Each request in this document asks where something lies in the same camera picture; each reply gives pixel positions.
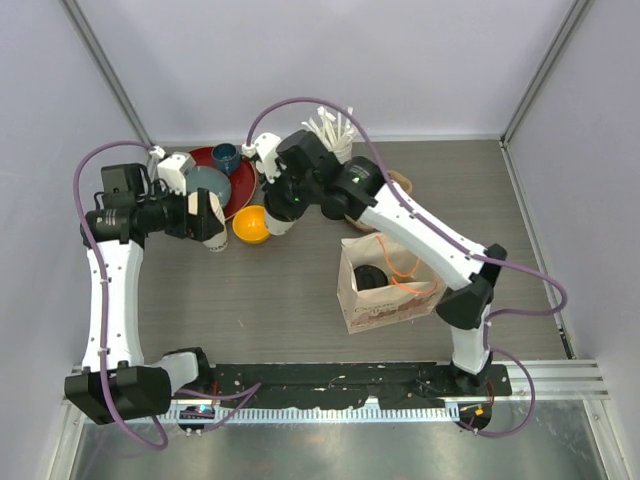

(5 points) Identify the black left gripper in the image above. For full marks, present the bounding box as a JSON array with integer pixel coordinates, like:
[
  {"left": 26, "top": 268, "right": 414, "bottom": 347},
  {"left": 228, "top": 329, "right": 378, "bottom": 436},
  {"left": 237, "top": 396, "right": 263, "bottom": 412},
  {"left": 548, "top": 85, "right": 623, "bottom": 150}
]
[{"left": 137, "top": 179, "right": 223, "bottom": 241}]

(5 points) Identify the stack of white paper cups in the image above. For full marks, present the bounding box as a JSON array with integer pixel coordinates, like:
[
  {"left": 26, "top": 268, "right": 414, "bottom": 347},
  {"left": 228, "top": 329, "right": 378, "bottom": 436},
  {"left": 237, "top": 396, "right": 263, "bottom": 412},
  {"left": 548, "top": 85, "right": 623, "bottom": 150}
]
[{"left": 187, "top": 188, "right": 228, "bottom": 252}]

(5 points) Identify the brown paper bag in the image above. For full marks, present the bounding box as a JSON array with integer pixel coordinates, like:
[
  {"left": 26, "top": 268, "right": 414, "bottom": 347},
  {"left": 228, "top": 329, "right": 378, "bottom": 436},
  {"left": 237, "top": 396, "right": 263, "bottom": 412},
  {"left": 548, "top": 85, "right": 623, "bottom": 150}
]
[{"left": 337, "top": 233, "right": 446, "bottom": 334}]

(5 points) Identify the cardboard cup carrier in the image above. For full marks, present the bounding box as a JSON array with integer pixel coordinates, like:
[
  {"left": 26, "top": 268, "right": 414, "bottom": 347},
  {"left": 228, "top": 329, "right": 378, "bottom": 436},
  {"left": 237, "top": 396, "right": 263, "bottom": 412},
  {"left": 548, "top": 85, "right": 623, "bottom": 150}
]
[
  {"left": 388, "top": 170, "right": 413, "bottom": 195},
  {"left": 345, "top": 216, "right": 375, "bottom": 233}
]

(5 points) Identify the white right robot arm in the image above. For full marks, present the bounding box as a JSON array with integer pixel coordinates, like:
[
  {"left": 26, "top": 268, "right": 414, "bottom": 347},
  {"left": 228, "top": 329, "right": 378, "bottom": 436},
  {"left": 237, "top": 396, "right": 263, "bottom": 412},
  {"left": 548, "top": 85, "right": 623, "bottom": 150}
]
[{"left": 255, "top": 130, "right": 506, "bottom": 395}]

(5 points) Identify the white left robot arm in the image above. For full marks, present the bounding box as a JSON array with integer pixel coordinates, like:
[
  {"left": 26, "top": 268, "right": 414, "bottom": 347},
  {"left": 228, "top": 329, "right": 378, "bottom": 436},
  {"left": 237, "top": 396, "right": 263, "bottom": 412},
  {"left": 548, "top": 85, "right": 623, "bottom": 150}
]
[{"left": 64, "top": 152, "right": 228, "bottom": 425}]

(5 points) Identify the orange bowl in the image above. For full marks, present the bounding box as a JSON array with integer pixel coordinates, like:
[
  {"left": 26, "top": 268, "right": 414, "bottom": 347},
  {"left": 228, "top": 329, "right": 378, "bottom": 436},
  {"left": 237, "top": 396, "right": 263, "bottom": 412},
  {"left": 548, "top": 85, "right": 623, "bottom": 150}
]
[{"left": 232, "top": 205, "right": 271, "bottom": 244}]

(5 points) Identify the white straw holder cup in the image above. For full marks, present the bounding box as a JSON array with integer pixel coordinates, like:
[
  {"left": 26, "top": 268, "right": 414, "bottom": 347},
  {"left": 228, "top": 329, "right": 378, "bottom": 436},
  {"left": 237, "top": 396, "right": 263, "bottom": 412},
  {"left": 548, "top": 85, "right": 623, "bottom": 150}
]
[{"left": 330, "top": 139, "right": 353, "bottom": 164}]

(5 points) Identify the blue-grey plate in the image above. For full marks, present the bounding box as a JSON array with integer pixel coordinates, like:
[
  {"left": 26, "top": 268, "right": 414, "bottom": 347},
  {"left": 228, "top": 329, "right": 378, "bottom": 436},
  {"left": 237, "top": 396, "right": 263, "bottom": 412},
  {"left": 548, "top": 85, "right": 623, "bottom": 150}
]
[{"left": 186, "top": 166, "right": 232, "bottom": 207}]

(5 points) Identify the red round tray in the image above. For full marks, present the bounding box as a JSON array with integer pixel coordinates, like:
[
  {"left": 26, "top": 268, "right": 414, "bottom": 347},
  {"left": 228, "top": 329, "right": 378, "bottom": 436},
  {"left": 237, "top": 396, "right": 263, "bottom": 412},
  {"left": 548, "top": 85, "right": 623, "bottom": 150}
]
[{"left": 190, "top": 147, "right": 257, "bottom": 220}]

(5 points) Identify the small blue cup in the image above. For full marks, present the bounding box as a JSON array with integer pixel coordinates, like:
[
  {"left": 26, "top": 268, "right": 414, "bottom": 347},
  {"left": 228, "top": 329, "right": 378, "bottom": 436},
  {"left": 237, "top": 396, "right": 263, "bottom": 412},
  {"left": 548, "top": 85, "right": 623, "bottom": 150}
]
[{"left": 211, "top": 143, "right": 242, "bottom": 176}]

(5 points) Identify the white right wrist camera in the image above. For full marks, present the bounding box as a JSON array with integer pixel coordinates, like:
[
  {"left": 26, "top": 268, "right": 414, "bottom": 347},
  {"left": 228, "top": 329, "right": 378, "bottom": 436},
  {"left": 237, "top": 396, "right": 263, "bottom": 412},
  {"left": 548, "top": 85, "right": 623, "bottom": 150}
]
[{"left": 241, "top": 132, "right": 281, "bottom": 184}]

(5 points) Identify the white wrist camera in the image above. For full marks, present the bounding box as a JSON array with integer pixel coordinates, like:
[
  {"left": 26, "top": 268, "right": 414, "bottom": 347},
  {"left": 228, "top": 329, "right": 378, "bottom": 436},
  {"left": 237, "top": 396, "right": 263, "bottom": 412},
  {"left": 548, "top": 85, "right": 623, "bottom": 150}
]
[
  {"left": 148, "top": 146, "right": 196, "bottom": 196},
  {"left": 241, "top": 132, "right": 281, "bottom": 184}
]

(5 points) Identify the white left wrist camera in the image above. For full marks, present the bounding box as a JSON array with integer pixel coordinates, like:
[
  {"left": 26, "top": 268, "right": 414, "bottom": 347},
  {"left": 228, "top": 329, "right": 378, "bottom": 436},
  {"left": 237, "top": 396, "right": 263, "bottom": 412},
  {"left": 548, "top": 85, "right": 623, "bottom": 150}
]
[{"left": 148, "top": 146, "right": 196, "bottom": 196}]

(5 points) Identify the slotted cable duct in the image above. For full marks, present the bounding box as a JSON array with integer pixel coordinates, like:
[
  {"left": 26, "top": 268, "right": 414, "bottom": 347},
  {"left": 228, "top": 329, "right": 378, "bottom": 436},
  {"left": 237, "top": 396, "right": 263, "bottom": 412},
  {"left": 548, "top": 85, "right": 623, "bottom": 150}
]
[{"left": 164, "top": 399, "right": 461, "bottom": 424}]

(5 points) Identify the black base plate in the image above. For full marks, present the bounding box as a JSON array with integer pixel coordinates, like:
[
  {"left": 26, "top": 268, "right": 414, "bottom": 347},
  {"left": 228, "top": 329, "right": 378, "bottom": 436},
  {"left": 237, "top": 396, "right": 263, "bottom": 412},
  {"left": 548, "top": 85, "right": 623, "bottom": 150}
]
[{"left": 175, "top": 362, "right": 512, "bottom": 410}]

